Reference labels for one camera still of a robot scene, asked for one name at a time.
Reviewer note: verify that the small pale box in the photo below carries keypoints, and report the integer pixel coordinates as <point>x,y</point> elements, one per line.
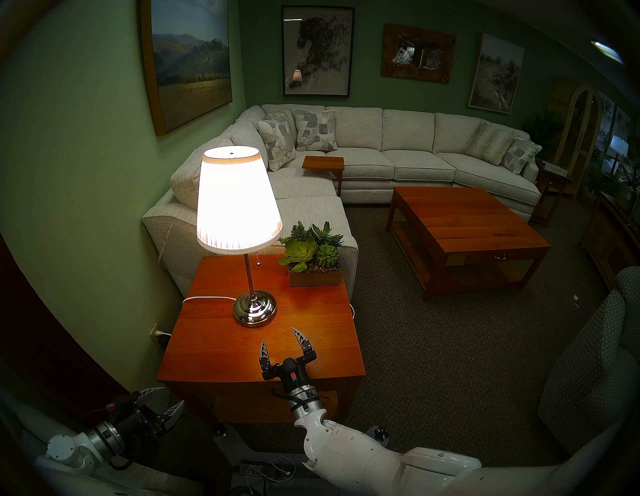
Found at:
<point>555,168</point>

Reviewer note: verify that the green dotted armchair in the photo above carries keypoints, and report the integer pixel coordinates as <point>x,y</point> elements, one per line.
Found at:
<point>595,370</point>

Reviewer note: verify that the wooden framed wall art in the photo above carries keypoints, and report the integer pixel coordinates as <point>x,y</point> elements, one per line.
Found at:
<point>390,50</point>

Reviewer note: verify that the dark wooden side table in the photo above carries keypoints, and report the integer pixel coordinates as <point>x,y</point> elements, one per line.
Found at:
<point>550,184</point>

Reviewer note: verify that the cream sectional sofa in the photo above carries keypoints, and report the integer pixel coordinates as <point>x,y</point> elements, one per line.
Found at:
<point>415,165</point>

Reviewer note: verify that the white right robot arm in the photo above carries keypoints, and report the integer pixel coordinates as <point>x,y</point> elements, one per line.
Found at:
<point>350,455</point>

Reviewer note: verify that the arched wooden cabinet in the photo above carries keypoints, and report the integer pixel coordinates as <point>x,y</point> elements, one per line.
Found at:
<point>575,130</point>

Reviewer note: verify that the white shade table lamp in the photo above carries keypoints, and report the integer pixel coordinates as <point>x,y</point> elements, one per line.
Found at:
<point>235,200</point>

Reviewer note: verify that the ceiling light panel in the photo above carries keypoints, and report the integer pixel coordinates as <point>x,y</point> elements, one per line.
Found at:
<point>607,51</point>

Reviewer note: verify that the framed pale landscape picture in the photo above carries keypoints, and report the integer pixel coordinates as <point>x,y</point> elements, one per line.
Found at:
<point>495,75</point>

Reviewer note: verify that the dark leafy house plant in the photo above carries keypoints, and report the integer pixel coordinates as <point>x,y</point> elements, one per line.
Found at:
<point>540,130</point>

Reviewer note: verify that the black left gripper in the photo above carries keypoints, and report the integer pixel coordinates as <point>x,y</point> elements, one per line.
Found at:
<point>132,417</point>

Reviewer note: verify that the small background table lamp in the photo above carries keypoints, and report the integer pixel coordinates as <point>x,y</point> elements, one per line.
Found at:
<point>618,146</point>

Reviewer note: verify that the wooden dresser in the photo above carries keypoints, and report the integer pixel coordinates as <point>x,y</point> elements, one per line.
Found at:
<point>607,240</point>

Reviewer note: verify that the black wall plug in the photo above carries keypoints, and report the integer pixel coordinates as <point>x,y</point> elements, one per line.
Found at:
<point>163,337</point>

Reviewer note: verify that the large mountain landscape painting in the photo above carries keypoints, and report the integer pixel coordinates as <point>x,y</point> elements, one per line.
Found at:
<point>190,65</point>

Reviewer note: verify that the wooden coffee table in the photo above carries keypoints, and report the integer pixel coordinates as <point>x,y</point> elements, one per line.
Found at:
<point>465,220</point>

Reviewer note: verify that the potted plant on dresser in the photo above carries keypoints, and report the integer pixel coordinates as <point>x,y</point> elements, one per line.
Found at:
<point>629,190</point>

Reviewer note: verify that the small wooden sofa table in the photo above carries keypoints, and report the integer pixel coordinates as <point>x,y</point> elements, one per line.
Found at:
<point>324,163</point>

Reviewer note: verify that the wall power outlet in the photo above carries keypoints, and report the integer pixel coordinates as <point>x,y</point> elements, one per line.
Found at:
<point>153,334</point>

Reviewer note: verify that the succulent planter box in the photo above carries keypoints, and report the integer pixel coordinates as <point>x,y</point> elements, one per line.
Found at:
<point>315,276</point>

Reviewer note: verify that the black power strip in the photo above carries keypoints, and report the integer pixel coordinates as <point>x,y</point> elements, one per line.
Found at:
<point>270,470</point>

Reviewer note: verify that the striped beige pillow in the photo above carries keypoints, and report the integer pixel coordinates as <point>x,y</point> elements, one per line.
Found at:
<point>490,143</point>
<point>289,120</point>

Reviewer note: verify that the black framed horse artwork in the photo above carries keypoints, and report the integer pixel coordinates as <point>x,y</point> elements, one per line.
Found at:
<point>320,50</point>

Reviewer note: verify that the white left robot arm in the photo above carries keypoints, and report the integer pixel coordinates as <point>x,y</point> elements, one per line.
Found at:
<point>75,447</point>

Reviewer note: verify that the black round knob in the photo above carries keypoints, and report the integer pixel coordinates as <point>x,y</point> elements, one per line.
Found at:
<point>378,434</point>

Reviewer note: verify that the grey patchwork pillow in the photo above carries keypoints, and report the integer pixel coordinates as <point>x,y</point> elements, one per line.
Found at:
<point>520,155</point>
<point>276,142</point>
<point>315,130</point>

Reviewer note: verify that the wooden end table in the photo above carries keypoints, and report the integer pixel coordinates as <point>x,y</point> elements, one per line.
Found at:
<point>215,345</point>

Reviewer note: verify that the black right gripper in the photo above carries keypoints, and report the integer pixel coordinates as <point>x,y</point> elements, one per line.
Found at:
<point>292,375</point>

